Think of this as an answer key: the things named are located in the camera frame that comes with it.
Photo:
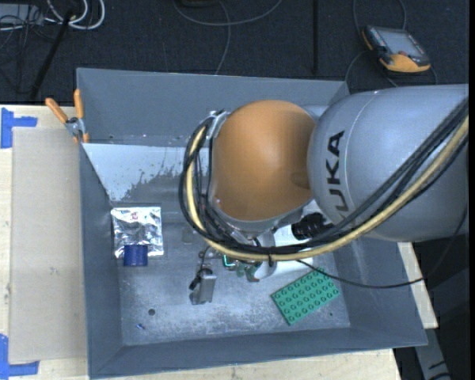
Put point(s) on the green studded flat plate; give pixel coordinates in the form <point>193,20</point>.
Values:
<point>305,296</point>

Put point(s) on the pale cardboard board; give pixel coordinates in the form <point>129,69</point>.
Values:
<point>47,248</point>

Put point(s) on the black cylinder on white bracket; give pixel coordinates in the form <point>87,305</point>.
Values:
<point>308,226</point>

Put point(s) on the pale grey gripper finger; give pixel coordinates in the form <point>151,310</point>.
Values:
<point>195,282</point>
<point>207,289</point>

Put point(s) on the blue small block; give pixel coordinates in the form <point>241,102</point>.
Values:
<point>135,255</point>

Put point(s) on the grey metal bin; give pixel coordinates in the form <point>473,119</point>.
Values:
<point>237,323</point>

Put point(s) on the silver foil packet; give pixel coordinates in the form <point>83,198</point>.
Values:
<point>136,224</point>

